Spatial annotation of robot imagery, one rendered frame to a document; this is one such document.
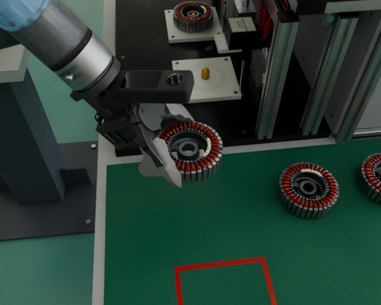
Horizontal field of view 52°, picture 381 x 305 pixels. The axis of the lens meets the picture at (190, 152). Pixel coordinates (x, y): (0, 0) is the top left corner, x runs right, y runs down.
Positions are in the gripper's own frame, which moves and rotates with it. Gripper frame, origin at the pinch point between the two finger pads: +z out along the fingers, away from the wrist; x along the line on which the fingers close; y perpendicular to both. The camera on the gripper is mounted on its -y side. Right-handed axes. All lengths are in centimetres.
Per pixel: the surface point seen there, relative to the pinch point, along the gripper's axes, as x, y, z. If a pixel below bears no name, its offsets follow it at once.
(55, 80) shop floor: -109, 131, 21
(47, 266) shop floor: -7, 98, 41
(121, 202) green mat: 2.9, 19.5, 4.4
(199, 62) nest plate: -38.9, 11.3, 8.1
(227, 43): -33.3, -0.7, 3.6
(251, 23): -36.8, -6.3, 3.5
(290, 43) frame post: -17.8, -17.4, -0.1
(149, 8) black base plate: -64, 28, -1
